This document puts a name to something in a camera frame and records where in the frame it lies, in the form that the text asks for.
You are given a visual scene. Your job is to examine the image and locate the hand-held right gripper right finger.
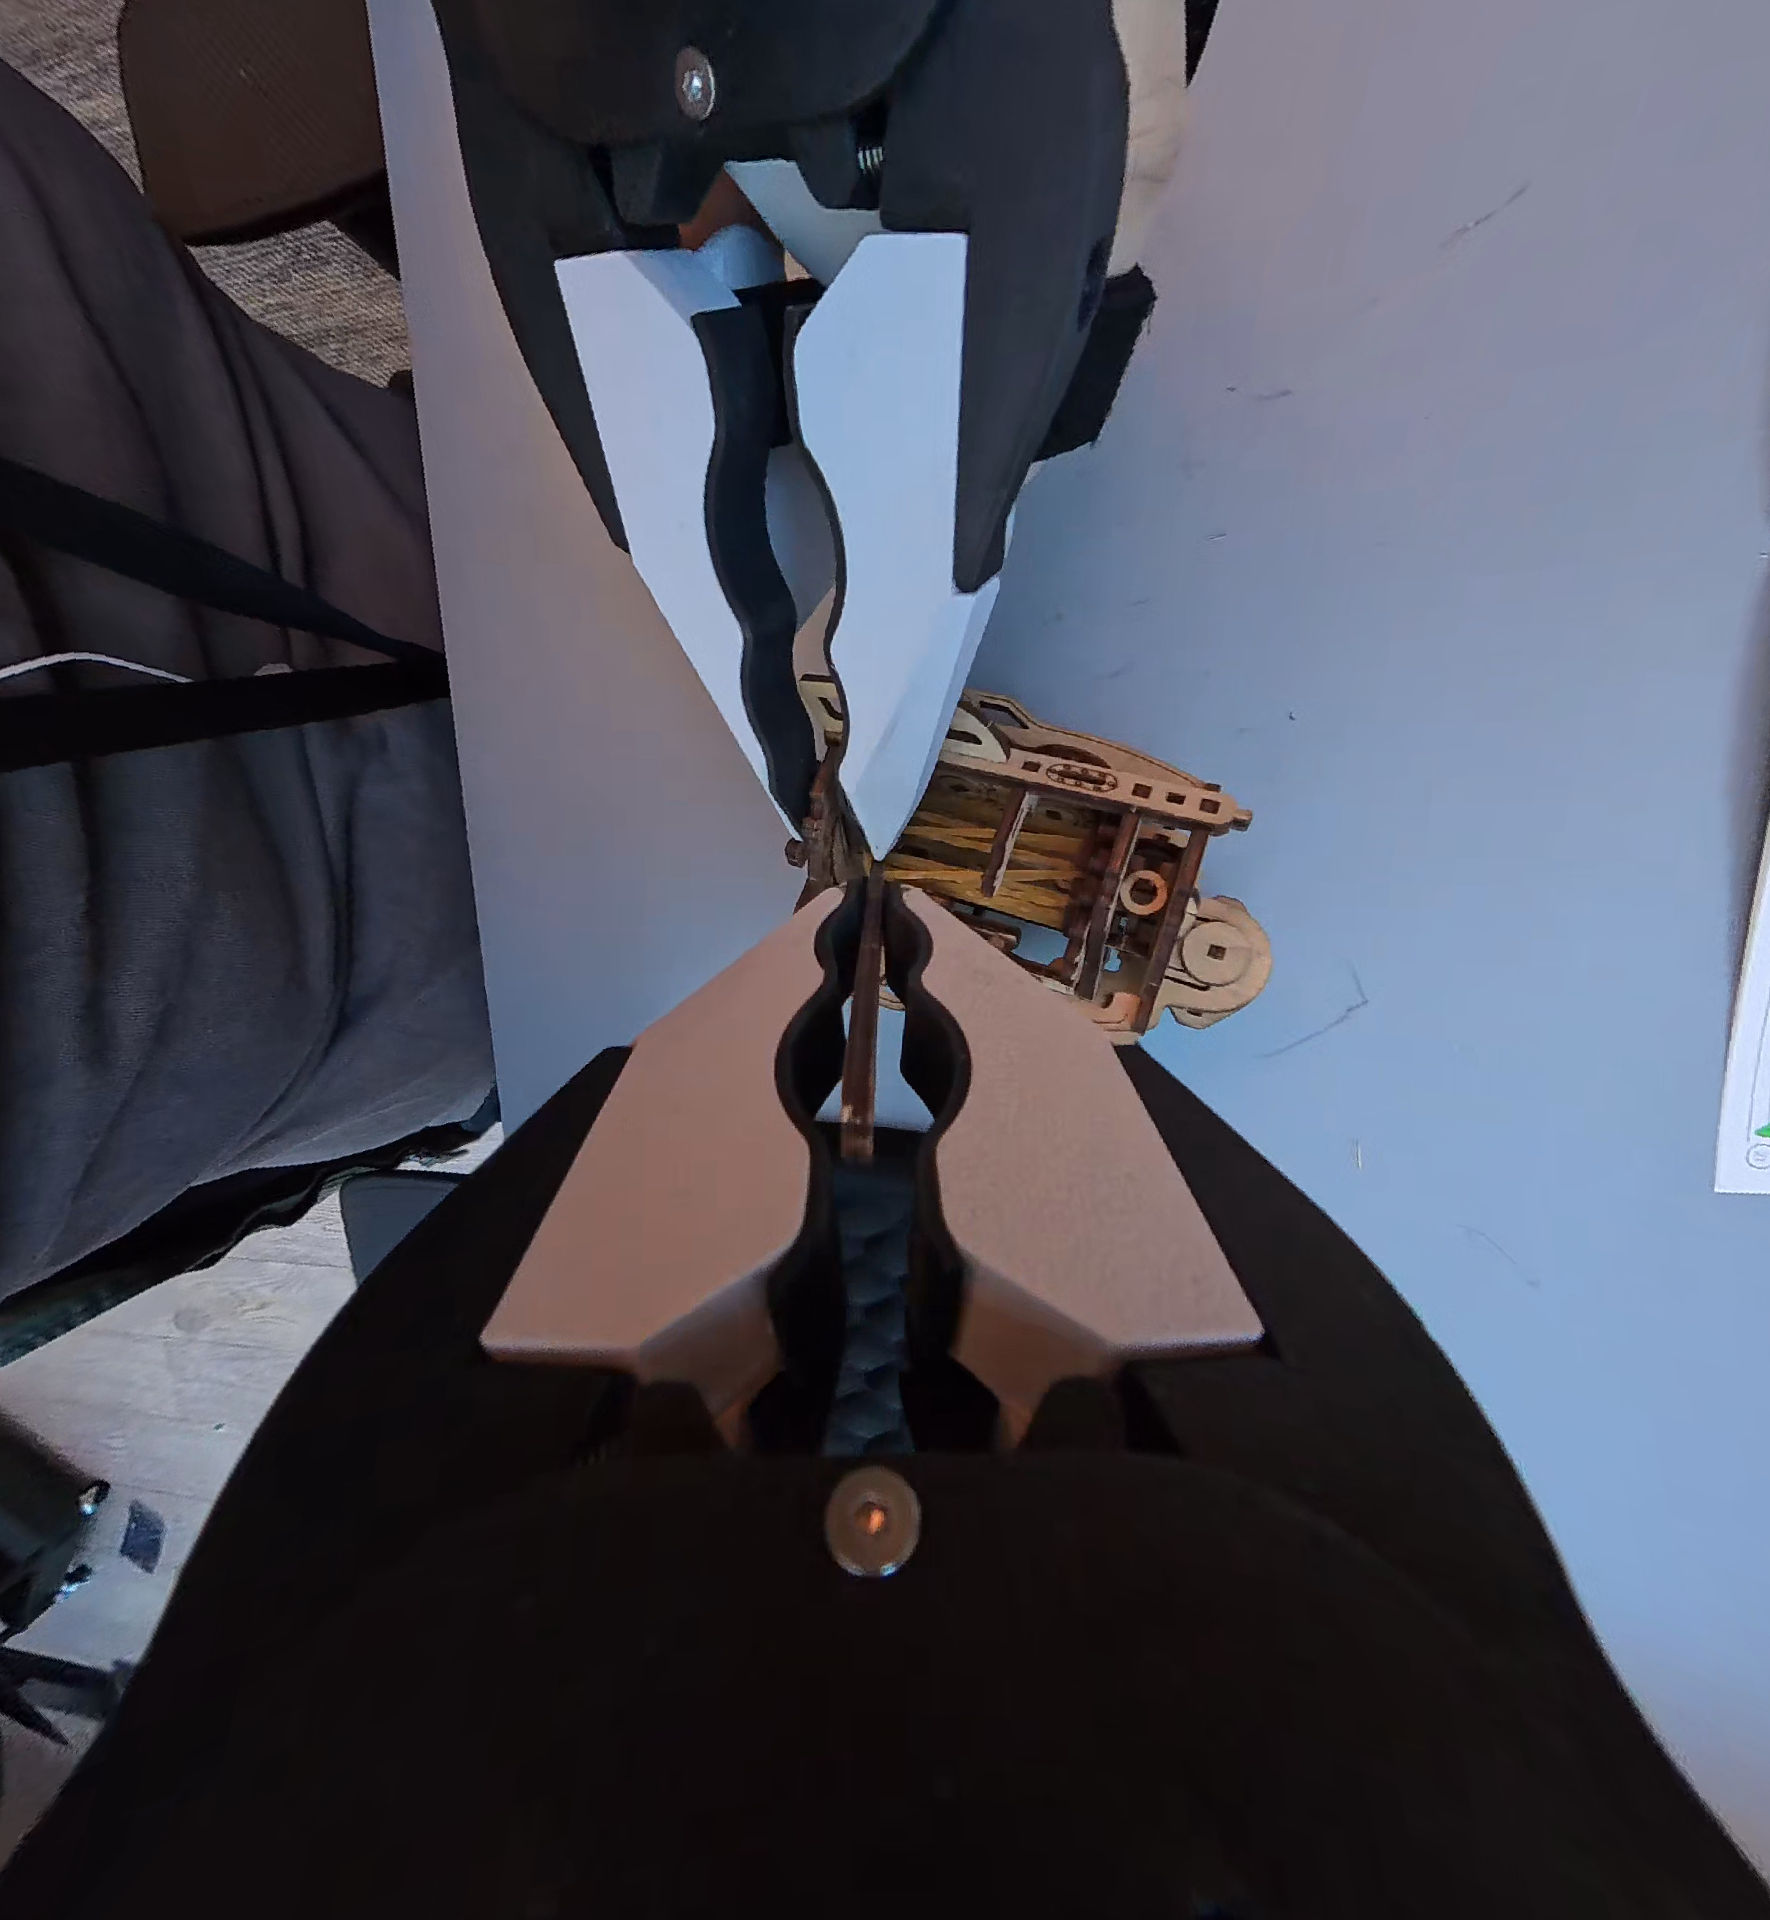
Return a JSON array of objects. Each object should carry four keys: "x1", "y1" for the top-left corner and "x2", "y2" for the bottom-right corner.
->
[{"x1": 880, "y1": 888, "x2": 1264, "y2": 1456}]

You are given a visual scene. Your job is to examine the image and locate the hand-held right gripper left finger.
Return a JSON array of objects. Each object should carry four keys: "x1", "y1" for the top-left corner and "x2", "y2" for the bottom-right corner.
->
[{"x1": 477, "y1": 888, "x2": 880, "y2": 1456}]

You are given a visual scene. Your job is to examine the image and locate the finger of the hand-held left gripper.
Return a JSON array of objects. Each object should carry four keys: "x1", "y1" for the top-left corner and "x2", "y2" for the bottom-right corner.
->
[
  {"x1": 723, "y1": 161, "x2": 1005, "y2": 865},
  {"x1": 554, "y1": 223, "x2": 824, "y2": 846}
]

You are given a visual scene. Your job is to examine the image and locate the small wooden part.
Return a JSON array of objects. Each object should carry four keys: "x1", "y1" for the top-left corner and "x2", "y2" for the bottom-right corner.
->
[{"x1": 833, "y1": 873, "x2": 889, "y2": 1163}]

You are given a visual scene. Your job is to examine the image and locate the wooden model vehicle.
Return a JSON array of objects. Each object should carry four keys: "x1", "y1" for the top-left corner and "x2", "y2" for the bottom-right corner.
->
[{"x1": 790, "y1": 665, "x2": 1271, "y2": 1037}]

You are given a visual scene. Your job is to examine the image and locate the person's left hand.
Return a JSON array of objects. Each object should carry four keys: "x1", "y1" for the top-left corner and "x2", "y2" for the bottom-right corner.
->
[{"x1": 1111, "y1": 0, "x2": 1220, "y2": 271}]

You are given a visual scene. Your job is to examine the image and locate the person's grey trousers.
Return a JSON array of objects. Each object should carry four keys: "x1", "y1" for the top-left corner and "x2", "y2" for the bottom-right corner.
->
[{"x1": 0, "y1": 0, "x2": 499, "y2": 1371}]

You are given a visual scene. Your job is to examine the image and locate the black stand base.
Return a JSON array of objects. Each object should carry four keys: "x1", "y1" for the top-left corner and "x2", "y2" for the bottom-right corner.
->
[{"x1": 0, "y1": 1386, "x2": 167, "y2": 1749}]

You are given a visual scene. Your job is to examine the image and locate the black strap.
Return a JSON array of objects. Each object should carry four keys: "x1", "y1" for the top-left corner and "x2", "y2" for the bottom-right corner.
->
[{"x1": 0, "y1": 429, "x2": 449, "y2": 789}]

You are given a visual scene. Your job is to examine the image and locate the thin white cord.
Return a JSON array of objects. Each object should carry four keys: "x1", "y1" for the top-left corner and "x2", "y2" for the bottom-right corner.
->
[{"x1": 0, "y1": 657, "x2": 293, "y2": 691}]

